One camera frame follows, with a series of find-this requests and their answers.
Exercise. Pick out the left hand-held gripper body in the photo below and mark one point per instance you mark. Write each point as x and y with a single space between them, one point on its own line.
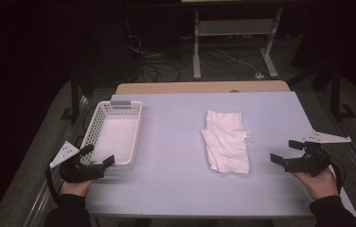
77 168

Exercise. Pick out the black metal stand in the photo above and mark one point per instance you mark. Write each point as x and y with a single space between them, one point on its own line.
75 97
337 94

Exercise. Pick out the white plastic basket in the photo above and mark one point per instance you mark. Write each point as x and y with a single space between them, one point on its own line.
113 134

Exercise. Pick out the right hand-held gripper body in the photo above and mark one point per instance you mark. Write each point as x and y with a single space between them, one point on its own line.
315 157

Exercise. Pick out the grey metal desk frame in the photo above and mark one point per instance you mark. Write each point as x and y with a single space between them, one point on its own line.
236 31

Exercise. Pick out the person's left hand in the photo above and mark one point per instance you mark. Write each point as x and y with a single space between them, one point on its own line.
76 187

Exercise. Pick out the white cloth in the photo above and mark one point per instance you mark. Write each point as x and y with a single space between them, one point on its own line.
226 142

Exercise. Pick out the white power strip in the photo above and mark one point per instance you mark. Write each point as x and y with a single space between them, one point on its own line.
259 75

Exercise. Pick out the person's right hand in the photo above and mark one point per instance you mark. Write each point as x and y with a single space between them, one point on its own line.
318 184

